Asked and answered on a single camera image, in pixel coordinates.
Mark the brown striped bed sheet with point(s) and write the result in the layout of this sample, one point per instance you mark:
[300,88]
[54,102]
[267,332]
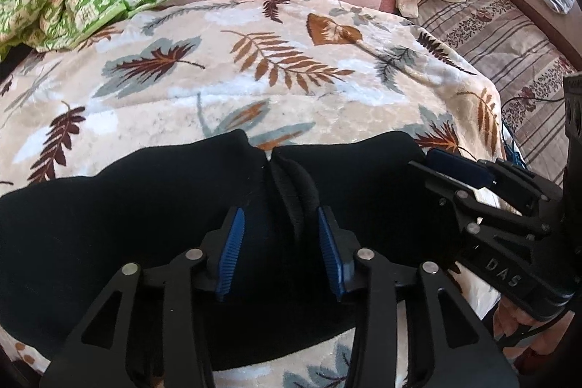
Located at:
[500,33]

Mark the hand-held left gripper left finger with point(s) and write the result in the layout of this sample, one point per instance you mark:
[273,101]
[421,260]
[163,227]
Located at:
[232,251]

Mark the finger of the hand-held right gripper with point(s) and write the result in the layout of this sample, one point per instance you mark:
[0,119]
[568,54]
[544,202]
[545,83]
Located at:
[448,192]
[459,167]

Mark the black pants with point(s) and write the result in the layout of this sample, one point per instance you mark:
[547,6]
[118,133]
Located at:
[136,210]

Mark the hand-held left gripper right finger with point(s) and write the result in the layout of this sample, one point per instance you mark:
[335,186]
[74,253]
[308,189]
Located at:
[332,251]

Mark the person's right hand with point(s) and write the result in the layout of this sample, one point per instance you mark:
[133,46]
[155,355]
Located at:
[509,324]

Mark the leaf print fleece blanket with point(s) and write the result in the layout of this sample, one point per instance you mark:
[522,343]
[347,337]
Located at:
[182,106]

